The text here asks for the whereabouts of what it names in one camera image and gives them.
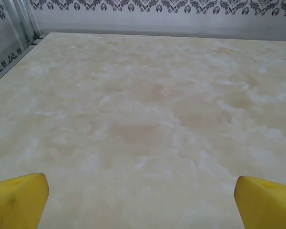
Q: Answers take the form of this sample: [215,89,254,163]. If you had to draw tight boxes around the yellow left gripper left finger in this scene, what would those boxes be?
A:
[0,173,50,229]

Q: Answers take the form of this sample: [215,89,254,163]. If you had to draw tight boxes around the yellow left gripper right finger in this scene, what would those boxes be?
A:
[234,176,286,229]

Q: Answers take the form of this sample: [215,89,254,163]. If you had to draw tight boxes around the aluminium frame post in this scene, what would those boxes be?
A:
[4,0,41,52]

